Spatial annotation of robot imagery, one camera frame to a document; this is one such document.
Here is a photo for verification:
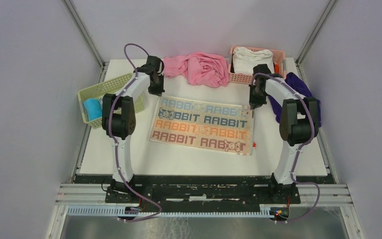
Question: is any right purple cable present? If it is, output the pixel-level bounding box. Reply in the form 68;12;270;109
251;72;321;225

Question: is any beige rabbit print towel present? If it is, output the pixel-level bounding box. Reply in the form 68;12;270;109
148;96;254;155

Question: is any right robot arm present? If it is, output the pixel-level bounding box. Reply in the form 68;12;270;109
249;64;319;203

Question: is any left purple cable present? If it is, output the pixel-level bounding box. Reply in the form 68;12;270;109
107;43;163;223

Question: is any blue towel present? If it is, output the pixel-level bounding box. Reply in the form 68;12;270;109
83;98;102;121

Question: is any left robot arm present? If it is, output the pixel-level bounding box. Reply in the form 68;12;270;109
101;56;165;183

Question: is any green plastic basket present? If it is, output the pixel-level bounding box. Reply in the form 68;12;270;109
78;73;150;128

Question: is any purple cable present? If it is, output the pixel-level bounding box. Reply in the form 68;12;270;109
107;43;163;223
251;72;321;225

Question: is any white folded towel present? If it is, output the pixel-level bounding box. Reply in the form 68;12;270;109
232;47;275;75

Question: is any pink towel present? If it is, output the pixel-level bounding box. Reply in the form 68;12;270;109
163;52;229;88

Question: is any pink plastic basket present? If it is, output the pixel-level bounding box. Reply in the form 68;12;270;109
228;45;287;85

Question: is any purple cloth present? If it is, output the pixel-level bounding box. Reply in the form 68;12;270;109
268;72;313;123

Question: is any white cable duct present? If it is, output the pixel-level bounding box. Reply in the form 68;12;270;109
67;206;274;219

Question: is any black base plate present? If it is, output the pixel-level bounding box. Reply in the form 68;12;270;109
74;174;336;213

